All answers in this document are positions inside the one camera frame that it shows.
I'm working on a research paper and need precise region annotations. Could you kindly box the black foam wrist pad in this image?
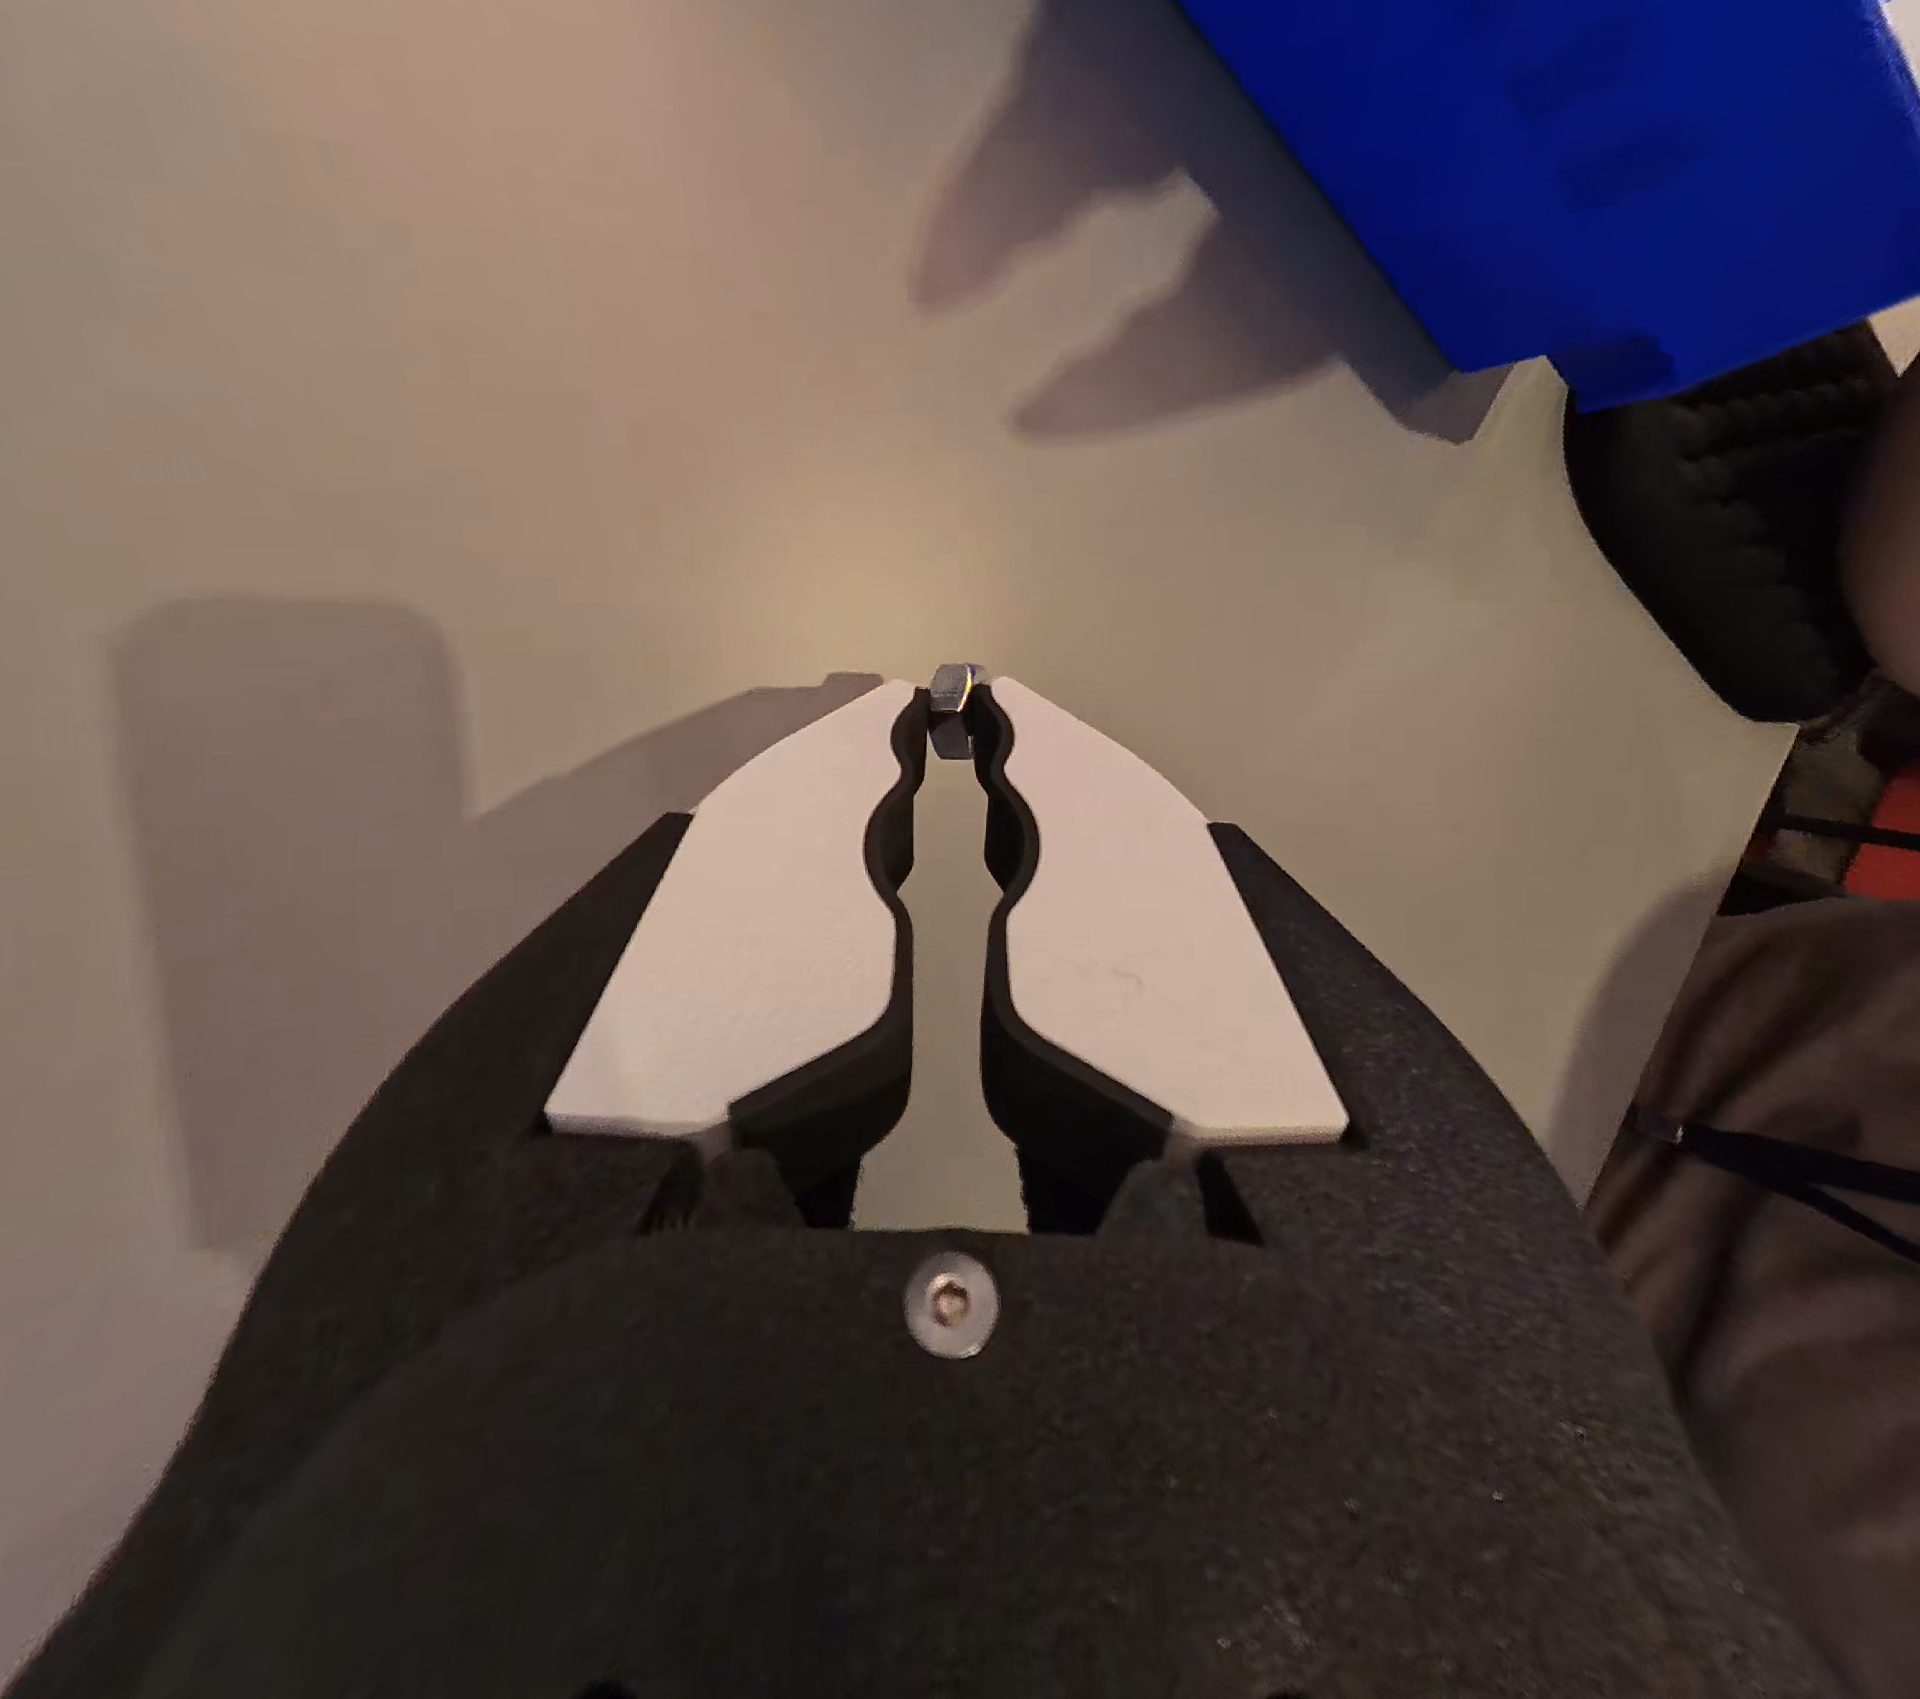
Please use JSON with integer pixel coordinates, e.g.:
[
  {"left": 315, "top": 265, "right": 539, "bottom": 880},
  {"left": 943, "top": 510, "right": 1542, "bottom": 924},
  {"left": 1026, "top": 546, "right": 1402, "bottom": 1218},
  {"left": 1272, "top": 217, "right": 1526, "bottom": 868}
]
[{"left": 1562, "top": 323, "right": 1900, "bottom": 726}]

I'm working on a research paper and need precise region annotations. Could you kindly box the large silver hex nut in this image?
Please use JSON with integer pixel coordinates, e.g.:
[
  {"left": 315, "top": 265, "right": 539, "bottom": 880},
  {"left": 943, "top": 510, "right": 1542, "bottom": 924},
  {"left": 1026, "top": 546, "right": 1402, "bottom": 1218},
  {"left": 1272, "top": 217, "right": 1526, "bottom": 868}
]
[{"left": 925, "top": 662, "right": 990, "bottom": 764}]

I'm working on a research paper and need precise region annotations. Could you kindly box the blue plastic bin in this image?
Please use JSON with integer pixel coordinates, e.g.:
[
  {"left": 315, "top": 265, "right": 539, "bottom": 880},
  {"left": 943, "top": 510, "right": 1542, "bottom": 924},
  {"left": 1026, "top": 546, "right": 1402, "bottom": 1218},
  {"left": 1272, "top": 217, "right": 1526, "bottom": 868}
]
[{"left": 1004, "top": 0, "right": 1920, "bottom": 415}]

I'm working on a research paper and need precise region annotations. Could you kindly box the black lanyard cord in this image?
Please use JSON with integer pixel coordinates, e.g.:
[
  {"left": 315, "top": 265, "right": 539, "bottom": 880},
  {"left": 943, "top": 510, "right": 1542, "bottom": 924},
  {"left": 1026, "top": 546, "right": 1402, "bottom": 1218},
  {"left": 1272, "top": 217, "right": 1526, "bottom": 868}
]
[{"left": 1632, "top": 1102, "right": 1920, "bottom": 1266}]

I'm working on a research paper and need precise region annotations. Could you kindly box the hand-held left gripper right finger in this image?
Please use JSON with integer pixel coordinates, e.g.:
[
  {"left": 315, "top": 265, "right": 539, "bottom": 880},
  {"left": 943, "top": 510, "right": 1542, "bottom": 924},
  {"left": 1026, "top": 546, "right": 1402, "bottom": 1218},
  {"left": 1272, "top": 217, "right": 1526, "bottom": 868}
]
[{"left": 978, "top": 676, "right": 1352, "bottom": 1150}]

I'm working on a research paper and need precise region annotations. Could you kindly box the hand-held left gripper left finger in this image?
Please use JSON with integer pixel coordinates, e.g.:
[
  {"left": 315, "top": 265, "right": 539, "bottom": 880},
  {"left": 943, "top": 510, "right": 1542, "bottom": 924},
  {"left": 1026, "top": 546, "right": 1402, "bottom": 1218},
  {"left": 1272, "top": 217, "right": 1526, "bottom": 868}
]
[{"left": 541, "top": 676, "right": 925, "bottom": 1146}]

